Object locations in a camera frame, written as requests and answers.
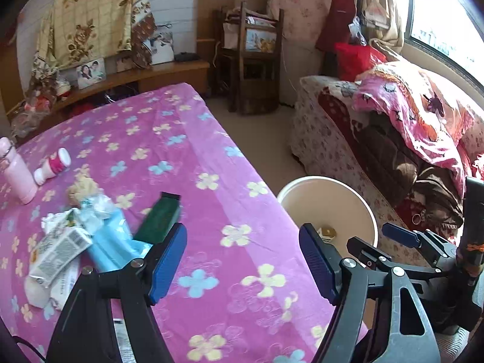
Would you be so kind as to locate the beige curtain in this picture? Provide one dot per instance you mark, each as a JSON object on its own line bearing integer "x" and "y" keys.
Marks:
{"x": 389, "y": 7}

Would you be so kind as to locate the dark wooden chair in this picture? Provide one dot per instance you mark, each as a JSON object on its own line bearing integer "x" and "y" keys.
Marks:
{"x": 257, "y": 83}

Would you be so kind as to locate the small black box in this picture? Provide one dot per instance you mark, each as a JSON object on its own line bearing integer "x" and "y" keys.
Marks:
{"x": 186, "y": 56}

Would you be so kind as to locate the floral covered sofa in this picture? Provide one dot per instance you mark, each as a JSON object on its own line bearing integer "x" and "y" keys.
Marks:
{"x": 321, "y": 140}

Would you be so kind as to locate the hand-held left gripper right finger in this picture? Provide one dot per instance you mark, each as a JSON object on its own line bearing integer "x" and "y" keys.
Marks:
{"x": 317, "y": 261}

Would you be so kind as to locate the window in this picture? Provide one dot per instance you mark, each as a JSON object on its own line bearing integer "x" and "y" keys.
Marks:
{"x": 446, "y": 15}

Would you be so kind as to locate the red plastic bag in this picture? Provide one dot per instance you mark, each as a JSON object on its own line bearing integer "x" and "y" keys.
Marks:
{"x": 355, "y": 60}

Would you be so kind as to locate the white printed bag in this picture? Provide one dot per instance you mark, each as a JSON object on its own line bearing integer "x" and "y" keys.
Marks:
{"x": 160, "y": 47}

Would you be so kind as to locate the blue plastic packet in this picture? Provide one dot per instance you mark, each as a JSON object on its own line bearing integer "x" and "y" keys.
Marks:
{"x": 109, "y": 247}

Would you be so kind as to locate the yellow floral cloth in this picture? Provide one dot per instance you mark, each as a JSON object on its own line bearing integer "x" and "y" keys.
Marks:
{"x": 94, "y": 15}

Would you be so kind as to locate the clear plastic gift bag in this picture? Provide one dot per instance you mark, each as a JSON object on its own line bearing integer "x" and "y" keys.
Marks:
{"x": 37, "y": 106}

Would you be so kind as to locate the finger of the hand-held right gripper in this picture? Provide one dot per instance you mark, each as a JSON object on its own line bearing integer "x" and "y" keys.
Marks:
{"x": 400, "y": 236}
{"x": 365, "y": 251}

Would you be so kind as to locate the brown blanket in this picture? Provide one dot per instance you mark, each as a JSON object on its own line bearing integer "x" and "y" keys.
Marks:
{"x": 385, "y": 151}

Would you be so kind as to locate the small brown frame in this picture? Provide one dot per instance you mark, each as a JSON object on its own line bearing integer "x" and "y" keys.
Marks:
{"x": 123, "y": 63}

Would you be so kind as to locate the framed photo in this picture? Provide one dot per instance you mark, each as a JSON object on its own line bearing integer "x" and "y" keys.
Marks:
{"x": 90, "y": 72}

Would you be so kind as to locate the small yellow white box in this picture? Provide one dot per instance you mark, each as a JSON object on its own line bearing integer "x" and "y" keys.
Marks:
{"x": 327, "y": 234}

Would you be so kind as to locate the pink printed blanket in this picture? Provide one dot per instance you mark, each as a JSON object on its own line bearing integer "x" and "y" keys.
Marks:
{"x": 408, "y": 113}

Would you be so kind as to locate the white waste bin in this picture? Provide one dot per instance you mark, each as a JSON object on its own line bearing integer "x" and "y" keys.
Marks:
{"x": 340, "y": 200}

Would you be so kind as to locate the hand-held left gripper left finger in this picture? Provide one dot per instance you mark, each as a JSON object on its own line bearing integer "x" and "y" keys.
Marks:
{"x": 166, "y": 261}

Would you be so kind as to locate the person's right forearm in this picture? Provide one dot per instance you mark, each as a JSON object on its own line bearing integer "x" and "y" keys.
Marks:
{"x": 452, "y": 348}

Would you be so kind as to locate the pink thermos bottle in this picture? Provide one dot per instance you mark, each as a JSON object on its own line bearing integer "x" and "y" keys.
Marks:
{"x": 17, "y": 174}

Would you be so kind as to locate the pink floral cover cloth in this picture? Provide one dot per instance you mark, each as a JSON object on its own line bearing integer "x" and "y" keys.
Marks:
{"x": 298, "y": 0}

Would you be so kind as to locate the white soft packet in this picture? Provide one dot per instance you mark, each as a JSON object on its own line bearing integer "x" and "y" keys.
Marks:
{"x": 37, "y": 291}

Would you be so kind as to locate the white pink small bottle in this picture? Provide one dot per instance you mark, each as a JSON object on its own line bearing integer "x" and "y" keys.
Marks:
{"x": 53, "y": 166}

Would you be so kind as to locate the wooden headboard shelf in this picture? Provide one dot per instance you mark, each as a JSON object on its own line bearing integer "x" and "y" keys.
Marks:
{"x": 170, "y": 73}

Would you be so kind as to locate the dark green box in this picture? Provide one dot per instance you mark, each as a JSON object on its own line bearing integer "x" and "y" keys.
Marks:
{"x": 158, "y": 215}

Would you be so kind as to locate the white barcode box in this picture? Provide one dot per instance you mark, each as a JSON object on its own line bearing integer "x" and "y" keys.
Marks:
{"x": 60, "y": 249}

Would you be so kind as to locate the pink floral bed blanket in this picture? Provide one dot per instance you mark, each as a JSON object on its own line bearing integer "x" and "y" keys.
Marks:
{"x": 189, "y": 140}

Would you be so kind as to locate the beige crumpled tissue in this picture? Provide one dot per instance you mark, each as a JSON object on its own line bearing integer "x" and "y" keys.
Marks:
{"x": 83, "y": 190}

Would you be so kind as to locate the dark red garment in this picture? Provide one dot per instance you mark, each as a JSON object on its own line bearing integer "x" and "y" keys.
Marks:
{"x": 338, "y": 19}

